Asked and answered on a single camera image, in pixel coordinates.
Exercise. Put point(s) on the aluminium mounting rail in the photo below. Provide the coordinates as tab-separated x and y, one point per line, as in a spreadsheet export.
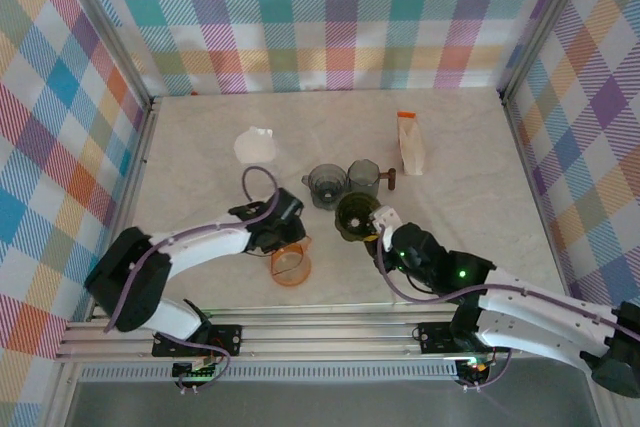
325	342

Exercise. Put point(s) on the left controller circuit board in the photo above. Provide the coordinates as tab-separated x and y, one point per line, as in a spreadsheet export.
195	372

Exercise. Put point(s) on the coffee filter bag orange top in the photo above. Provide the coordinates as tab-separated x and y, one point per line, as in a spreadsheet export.
412	147

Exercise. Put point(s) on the right controller circuit board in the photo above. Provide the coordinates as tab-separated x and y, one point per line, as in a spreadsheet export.
472	369

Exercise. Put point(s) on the aluminium side rail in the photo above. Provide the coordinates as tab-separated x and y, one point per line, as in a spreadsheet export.
135	187
530	187

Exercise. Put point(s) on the white paper coffee filter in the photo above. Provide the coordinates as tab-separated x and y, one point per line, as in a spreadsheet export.
255	147

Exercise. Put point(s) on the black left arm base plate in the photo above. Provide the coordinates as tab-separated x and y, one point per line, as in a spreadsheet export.
220	339

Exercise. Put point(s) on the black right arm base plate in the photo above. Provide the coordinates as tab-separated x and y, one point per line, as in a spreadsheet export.
435	337

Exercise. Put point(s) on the olive transparent coffee dripper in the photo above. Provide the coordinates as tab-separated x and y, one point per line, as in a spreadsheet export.
355	214

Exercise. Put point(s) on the controller circuit board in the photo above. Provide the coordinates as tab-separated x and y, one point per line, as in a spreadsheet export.
195	372
472	369

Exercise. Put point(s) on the grey transparent coffee dripper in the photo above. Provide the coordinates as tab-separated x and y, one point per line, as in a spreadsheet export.
325	184

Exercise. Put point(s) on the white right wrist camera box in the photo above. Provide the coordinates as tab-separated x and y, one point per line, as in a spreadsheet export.
385	221

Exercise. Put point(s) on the aluminium frame post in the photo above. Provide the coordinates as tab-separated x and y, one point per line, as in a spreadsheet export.
546	22
116	42

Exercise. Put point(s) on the orange transparent coffee server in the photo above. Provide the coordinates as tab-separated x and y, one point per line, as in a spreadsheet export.
292	272

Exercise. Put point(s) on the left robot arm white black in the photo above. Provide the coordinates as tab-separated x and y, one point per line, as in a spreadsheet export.
200	247

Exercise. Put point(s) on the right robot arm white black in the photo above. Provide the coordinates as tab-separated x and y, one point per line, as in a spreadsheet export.
525	317

